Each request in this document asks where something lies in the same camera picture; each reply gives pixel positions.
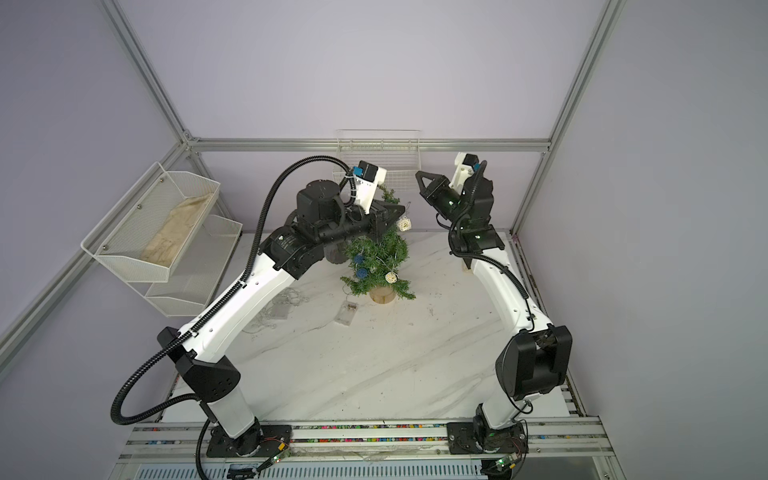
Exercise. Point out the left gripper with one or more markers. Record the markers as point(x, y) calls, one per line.
point(377, 221)

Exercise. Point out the white mesh upper shelf bin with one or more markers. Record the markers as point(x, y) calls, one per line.
point(120, 237)

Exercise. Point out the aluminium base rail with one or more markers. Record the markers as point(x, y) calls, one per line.
point(372, 441)

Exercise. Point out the white rattan ball ornament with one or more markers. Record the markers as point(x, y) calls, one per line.
point(404, 224)

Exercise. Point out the blue rattan ball ornament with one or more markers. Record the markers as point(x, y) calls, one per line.
point(360, 271)

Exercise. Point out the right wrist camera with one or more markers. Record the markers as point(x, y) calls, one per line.
point(465, 166)

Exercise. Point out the cream glove in bin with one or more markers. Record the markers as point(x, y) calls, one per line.
point(165, 246)

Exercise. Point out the small green christmas tree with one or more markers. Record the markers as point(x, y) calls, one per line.
point(380, 257)

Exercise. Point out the white wire wall basket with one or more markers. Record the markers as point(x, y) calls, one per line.
point(396, 150)

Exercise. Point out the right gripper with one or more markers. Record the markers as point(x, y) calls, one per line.
point(434, 196)

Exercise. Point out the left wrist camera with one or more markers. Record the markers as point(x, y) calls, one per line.
point(367, 177)

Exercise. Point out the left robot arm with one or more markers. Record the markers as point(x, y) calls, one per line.
point(198, 350)

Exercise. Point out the white mesh lower shelf bin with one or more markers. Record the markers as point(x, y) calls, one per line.
point(195, 280)

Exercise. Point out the clear battery box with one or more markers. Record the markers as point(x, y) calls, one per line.
point(346, 313)

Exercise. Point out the white mesh shelf bin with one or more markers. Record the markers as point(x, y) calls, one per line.
point(195, 280)
point(120, 237)

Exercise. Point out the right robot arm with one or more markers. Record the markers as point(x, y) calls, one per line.
point(535, 359)

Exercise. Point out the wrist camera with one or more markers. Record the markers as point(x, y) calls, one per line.
point(367, 177)
point(465, 166)

